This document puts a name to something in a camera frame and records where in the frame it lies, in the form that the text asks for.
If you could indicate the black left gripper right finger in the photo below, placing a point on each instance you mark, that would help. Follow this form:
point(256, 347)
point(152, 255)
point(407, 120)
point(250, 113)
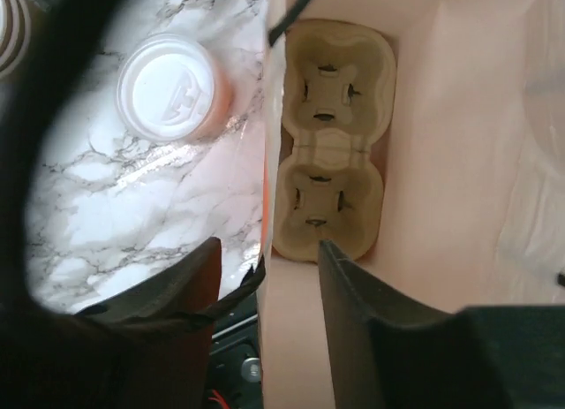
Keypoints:
point(387, 350)

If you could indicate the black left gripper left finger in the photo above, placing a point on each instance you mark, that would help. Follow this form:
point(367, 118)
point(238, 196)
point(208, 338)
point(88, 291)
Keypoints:
point(147, 347)

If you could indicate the separated brown pulp carrier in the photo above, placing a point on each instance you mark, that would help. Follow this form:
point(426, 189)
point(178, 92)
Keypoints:
point(338, 101)

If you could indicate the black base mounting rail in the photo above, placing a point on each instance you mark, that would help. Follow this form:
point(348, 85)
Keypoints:
point(234, 371)

